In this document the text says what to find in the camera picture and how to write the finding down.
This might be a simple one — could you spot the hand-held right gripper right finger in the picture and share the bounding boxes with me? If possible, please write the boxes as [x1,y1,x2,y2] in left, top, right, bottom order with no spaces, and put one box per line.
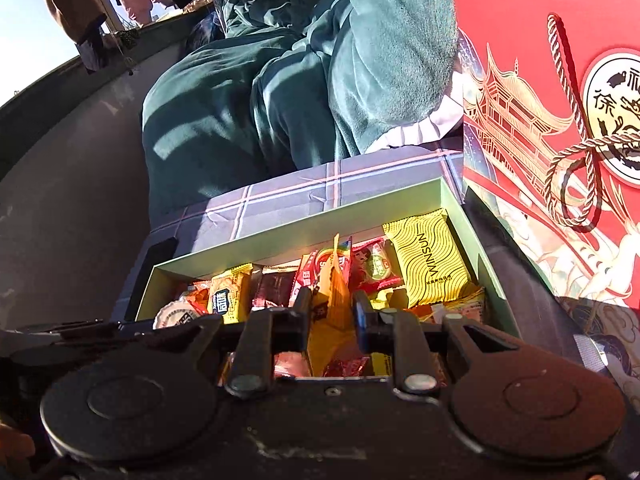
[351,290,521,396]

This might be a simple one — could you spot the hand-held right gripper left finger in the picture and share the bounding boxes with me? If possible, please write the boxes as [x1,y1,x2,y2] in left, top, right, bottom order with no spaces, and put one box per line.
[135,286,315,398]

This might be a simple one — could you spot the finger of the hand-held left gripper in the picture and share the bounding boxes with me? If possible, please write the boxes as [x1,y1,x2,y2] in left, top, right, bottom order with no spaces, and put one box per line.
[50,320,148,350]

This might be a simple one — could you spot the orange yellow long snack packet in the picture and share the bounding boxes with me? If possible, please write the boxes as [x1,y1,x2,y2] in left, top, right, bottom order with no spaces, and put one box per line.
[306,232,362,377]

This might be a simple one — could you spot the red long stick packet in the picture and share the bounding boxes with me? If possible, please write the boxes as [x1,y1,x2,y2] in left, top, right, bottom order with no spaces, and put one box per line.
[292,250,321,307]

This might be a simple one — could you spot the green cardboard box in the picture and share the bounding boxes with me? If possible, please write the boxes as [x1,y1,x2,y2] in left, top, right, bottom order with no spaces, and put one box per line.
[134,177,522,378]

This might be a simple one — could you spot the yellow wavy-line snack packet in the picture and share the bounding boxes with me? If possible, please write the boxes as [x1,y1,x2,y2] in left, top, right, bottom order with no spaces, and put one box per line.
[382,208,480,309]

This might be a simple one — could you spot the person's left hand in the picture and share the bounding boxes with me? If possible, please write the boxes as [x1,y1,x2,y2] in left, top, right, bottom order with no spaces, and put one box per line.
[0,422,37,475]

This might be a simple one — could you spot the dark red foil snack packet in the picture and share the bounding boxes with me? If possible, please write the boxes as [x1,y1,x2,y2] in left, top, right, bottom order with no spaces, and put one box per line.
[250,266,301,311]

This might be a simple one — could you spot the red round-print snack packet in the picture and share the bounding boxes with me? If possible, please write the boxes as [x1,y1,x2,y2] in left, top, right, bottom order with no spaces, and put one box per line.
[348,237,404,292]

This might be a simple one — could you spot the yellow dark-label snack packet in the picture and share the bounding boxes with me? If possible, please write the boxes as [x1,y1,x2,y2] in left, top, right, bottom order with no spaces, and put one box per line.
[207,263,254,325]

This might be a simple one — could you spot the plastic jelly cup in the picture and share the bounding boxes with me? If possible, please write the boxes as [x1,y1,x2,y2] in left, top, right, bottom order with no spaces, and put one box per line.
[152,296,210,331]

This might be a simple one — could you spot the orange yellow flat snack packet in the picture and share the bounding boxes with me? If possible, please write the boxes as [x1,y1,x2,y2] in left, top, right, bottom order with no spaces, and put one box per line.
[415,287,487,324]

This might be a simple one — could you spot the plaid bed sheet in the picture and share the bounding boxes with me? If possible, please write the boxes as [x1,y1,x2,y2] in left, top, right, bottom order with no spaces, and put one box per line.
[122,145,466,273]

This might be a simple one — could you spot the teal plush blanket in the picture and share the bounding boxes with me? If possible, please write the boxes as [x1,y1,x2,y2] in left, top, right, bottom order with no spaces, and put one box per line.
[141,0,463,217]

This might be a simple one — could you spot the red printed gift bag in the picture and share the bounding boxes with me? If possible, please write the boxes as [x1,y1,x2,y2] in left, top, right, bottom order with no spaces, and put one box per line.
[446,0,640,391]

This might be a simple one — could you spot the brown hanging coat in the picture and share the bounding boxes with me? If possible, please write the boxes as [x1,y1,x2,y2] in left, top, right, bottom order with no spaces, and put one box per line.
[37,0,156,73]

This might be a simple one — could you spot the gold rope bag handle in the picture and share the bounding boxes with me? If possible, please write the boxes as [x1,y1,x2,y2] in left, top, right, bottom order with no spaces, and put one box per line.
[545,14,640,233]

